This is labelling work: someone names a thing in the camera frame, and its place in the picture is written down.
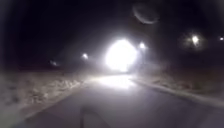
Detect vehicle with bright headlights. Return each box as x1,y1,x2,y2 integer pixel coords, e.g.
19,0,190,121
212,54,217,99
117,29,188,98
104,38,140,74

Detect distant street lamp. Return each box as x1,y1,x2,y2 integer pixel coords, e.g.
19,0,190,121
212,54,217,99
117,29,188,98
138,40,148,51
81,52,90,61
188,33,203,48

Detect grey asphalt road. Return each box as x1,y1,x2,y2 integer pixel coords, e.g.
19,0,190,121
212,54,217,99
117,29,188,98
13,73,224,128

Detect pale roadside verge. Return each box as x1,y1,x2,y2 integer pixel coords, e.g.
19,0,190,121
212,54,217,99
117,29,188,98
0,70,92,125
130,71,224,109

